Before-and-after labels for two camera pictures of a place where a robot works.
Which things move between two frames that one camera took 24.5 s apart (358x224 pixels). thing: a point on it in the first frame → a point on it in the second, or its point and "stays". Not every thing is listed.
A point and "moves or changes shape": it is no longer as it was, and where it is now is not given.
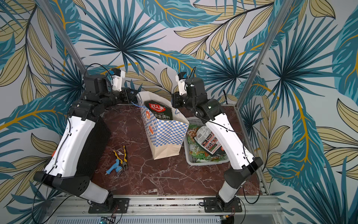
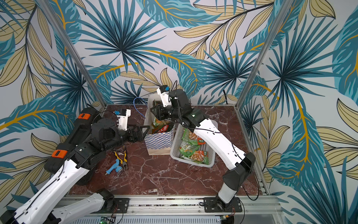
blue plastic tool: [115, 165] stays
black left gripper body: [124, 96] → [131, 137]
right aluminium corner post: [285, 9] stays
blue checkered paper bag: [166, 137] moves or changes shape
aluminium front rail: [75, 210] stays
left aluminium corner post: [60, 32] stays
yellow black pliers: [124, 164] stays
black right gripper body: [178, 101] → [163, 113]
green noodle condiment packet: [198, 153] → [187, 135]
